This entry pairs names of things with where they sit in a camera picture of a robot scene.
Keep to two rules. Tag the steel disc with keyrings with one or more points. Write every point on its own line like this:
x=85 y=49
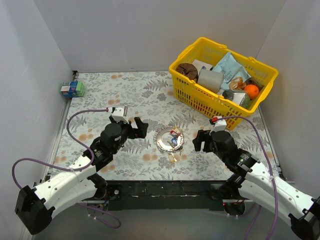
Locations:
x=161 y=137

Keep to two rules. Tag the orange fruit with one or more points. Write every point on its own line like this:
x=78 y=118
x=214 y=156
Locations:
x=252 y=91

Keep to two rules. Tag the white cylinder container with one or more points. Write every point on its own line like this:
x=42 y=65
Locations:
x=210 y=80

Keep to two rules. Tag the floral table mat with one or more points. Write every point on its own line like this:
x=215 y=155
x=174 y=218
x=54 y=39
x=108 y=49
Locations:
x=149 y=96

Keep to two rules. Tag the white box in basket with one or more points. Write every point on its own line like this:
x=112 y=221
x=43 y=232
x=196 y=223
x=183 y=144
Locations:
x=199 y=65

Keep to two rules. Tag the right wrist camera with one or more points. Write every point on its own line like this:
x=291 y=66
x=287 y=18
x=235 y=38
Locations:
x=218 y=124

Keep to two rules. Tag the green speckled package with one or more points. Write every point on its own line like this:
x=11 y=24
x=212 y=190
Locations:
x=242 y=99

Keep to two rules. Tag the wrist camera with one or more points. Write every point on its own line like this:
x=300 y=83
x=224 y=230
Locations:
x=118 y=114
x=218 y=124

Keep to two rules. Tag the silver key with dark head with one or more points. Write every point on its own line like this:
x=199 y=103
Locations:
x=171 y=143

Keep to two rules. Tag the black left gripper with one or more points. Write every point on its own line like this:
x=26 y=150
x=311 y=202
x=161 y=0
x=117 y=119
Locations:
x=133 y=128

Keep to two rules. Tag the yellow plastic basket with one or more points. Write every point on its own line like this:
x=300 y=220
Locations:
x=220 y=104

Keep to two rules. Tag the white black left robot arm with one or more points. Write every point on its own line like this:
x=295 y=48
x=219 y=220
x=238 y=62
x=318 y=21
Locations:
x=37 y=206

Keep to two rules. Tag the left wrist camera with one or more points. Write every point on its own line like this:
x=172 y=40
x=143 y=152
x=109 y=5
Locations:
x=118 y=114

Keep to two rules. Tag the blue green sponge pack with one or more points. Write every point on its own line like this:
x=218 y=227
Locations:
x=73 y=89

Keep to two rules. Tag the blue key tag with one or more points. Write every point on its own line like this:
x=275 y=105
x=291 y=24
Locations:
x=175 y=141

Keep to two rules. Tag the yellow key tag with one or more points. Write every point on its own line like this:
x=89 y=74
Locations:
x=177 y=130
x=172 y=158

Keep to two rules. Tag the brown round package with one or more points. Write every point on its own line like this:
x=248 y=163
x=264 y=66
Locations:
x=188 y=70

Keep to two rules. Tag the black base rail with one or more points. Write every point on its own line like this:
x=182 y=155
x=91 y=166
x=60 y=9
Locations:
x=212 y=195

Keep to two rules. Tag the light blue chips bag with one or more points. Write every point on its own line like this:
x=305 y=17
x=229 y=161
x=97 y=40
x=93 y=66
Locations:
x=234 y=74

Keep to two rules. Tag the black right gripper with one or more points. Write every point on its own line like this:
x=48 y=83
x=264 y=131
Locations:
x=207 y=141

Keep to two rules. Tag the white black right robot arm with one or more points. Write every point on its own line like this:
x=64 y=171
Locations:
x=255 y=182

